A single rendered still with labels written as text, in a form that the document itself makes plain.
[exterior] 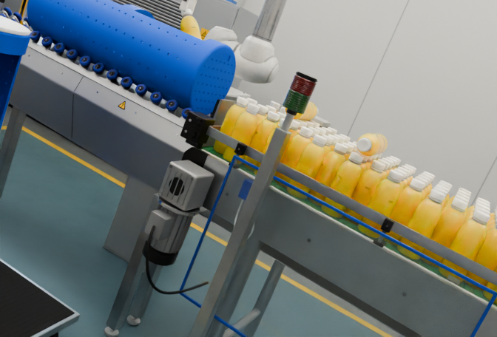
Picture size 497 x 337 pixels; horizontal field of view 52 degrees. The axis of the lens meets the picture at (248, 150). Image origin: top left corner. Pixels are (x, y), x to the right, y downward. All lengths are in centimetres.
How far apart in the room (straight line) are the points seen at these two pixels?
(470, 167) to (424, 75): 84
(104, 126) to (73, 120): 18
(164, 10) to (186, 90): 201
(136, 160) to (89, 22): 56
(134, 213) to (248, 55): 98
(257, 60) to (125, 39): 71
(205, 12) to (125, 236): 169
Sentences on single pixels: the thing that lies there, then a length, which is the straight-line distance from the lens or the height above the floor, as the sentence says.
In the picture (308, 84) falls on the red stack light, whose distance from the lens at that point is 134.
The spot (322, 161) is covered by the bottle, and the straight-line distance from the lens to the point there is 156.
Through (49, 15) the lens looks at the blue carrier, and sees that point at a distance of 224.
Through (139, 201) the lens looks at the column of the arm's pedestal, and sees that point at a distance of 262.
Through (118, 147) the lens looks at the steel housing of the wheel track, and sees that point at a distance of 201.
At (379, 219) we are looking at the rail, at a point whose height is 96.
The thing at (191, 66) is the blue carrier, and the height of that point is 113.
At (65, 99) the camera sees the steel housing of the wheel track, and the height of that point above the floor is 79.
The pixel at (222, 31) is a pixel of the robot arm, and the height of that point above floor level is 126.
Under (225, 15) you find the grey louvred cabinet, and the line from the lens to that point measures 355.
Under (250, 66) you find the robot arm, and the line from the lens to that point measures 242.
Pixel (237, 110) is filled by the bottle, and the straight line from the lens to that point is 168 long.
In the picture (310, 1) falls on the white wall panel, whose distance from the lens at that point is 471.
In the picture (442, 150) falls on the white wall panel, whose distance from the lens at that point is 445.
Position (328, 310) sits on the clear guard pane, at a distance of 152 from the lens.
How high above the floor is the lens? 130
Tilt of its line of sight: 12 degrees down
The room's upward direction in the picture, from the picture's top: 22 degrees clockwise
